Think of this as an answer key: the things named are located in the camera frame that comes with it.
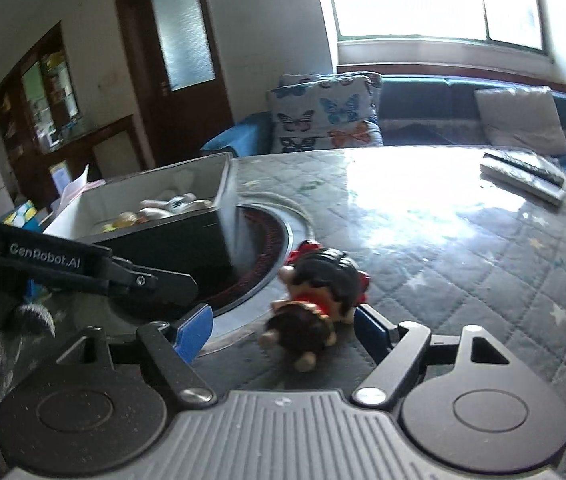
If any dark wooden cabinet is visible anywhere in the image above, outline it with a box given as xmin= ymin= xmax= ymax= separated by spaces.
xmin=0 ymin=20 xmax=140 ymax=207

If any grey pillow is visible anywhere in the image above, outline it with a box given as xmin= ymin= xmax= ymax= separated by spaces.
xmin=473 ymin=85 xmax=566 ymax=157

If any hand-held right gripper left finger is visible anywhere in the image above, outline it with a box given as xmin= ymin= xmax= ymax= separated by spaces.
xmin=56 ymin=303 xmax=217 ymax=407

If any green round toy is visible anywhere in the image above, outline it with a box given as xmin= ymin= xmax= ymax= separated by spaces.
xmin=96 ymin=211 xmax=140 ymax=234

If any black-haired doll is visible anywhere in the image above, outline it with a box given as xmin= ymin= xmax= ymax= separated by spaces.
xmin=257 ymin=240 xmax=372 ymax=372

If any blue sofa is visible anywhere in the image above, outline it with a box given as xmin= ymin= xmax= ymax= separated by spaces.
xmin=199 ymin=73 xmax=566 ymax=192

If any grey quilted desktop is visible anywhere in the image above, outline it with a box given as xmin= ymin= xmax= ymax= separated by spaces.
xmin=0 ymin=145 xmax=566 ymax=480

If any window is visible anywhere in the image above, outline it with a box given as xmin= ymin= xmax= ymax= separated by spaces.
xmin=319 ymin=0 xmax=548 ymax=55

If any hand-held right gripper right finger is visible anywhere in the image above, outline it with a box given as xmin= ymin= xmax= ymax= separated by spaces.
xmin=352 ymin=304 xmax=514 ymax=407

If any peanut toy with white ears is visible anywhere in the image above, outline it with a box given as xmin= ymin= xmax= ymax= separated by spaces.
xmin=137 ymin=198 xmax=215 ymax=221

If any white paper sheet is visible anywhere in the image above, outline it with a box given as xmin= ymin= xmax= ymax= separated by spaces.
xmin=50 ymin=164 xmax=90 ymax=211

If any silver remote control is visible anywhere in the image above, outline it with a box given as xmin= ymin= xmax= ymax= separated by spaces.
xmin=479 ymin=157 xmax=566 ymax=207

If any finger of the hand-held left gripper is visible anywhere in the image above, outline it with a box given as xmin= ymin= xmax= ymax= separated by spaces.
xmin=88 ymin=255 xmax=199 ymax=307

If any green and yellow carton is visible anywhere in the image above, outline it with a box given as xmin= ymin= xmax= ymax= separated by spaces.
xmin=48 ymin=159 xmax=72 ymax=192

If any black cardboard box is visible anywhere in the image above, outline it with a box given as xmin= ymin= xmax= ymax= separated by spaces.
xmin=42 ymin=152 xmax=237 ymax=283

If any dark remote control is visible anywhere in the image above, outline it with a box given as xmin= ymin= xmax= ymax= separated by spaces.
xmin=483 ymin=150 xmax=566 ymax=187

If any butterfly print pillow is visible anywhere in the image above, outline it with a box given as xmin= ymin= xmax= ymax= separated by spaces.
xmin=267 ymin=76 xmax=385 ymax=154
xmin=278 ymin=72 xmax=385 ymax=92

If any blue dotted tissue box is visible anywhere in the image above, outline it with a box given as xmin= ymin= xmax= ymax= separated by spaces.
xmin=2 ymin=199 xmax=40 ymax=234

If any dark wooden door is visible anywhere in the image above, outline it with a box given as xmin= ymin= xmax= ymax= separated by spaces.
xmin=112 ymin=0 xmax=235 ymax=172

